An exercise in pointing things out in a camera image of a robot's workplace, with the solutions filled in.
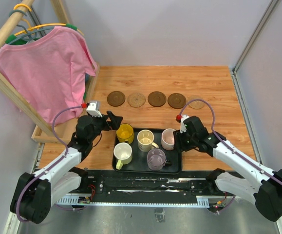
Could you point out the cream mug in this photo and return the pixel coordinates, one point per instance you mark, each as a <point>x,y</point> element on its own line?
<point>145,139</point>

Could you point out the black serving tray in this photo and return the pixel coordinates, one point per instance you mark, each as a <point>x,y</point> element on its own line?
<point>139,158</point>

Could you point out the purple mug black handle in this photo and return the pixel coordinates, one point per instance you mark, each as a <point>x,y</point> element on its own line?
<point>156,160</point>

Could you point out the pink t-shirt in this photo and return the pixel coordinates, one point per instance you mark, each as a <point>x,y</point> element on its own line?
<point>50,73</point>

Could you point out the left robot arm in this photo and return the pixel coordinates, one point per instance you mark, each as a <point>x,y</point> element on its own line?
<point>36,193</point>

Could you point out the aluminium rail frame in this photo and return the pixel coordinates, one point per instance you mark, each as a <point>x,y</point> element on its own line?
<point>72,201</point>

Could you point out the wooden clothes rack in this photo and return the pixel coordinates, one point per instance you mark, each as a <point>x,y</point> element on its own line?
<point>42,132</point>

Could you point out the aluminium corner post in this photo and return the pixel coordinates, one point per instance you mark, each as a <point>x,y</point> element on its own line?
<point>256,33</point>

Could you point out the yellow green hanger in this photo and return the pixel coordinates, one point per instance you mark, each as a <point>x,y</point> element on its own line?
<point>61,13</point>

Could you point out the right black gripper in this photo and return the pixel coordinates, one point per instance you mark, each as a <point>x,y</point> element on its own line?
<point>178,144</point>

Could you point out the pink mug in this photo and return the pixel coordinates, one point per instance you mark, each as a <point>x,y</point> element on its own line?
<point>167,139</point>

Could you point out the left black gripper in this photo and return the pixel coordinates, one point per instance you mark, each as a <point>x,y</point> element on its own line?
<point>114,123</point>

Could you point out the white mug yellow handle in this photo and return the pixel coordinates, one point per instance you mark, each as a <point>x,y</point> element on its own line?
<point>123,154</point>

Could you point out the woven rattan coaster back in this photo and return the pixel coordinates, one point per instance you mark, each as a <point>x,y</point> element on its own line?
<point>136,100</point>

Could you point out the grey hanger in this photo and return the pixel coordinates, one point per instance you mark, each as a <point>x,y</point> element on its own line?
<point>29,35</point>

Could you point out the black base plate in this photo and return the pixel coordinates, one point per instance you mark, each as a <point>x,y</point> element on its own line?
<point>109,186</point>

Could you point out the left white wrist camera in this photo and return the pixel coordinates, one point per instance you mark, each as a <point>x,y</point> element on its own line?
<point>93,109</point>

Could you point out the brown coaster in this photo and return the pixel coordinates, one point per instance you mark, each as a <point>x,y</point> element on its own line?
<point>116,98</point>
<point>156,99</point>
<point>177,100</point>

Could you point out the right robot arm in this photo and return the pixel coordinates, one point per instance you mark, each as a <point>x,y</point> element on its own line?
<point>257,184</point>

